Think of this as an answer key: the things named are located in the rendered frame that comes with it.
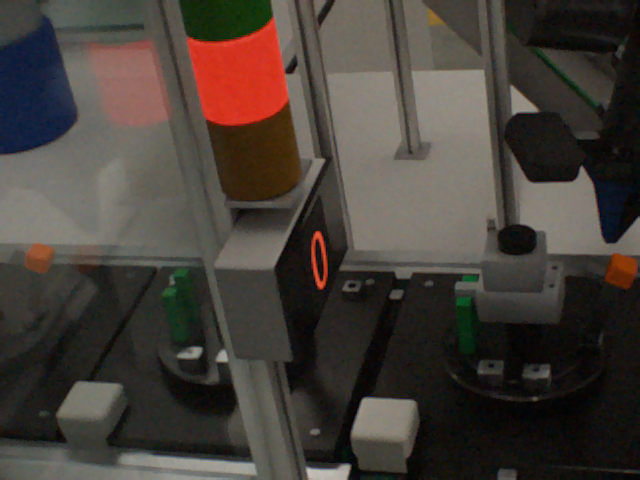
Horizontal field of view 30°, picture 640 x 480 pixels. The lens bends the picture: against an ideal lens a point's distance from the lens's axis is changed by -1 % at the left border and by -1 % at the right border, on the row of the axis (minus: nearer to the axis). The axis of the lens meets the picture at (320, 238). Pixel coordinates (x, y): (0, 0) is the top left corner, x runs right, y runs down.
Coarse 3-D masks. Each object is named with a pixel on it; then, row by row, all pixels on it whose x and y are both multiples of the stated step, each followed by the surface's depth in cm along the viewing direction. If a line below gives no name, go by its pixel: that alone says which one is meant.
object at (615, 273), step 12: (588, 264) 93; (612, 264) 91; (624, 264) 91; (588, 276) 92; (600, 276) 92; (612, 276) 91; (624, 276) 91; (612, 288) 92; (624, 288) 92; (600, 300) 93; (612, 300) 93; (600, 312) 94; (588, 324) 95; (600, 324) 95; (588, 336) 95
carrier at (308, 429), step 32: (384, 288) 111; (320, 320) 108; (352, 320) 107; (384, 320) 109; (320, 352) 104; (352, 352) 104; (288, 384) 101; (320, 384) 101; (352, 384) 100; (320, 416) 97; (352, 416) 99; (320, 448) 94
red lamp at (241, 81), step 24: (192, 48) 66; (216, 48) 65; (240, 48) 65; (264, 48) 66; (216, 72) 66; (240, 72) 66; (264, 72) 66; (216, 96) 67; (240, 96) 66; (264, 96) 67; (216, 120) 68; (240, 120) 67
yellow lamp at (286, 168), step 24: (264, 120) 68; (288, 120) 69; (216, 144) 69; (240, 144) 68; (264, 144) 68; (288, 144) 69; (216, 168) 70; (240, 168) 69; (264, 168) 69; (288, 168) 70; (240, 192) 70; (264, 192) 70
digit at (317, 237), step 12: (312, 216) 73; (324, 216) 75; (312, 228) 73; (324, 228) 75; (312, 240) 73; (324, 240) 75; (312, 252) 73; (324, 252) 75; (312, 264) 73; (324, 264) 76; (312, 276) 73; (324, 276) 76; (312, 288) 73; (324, 288) 76; (312, 300) 73
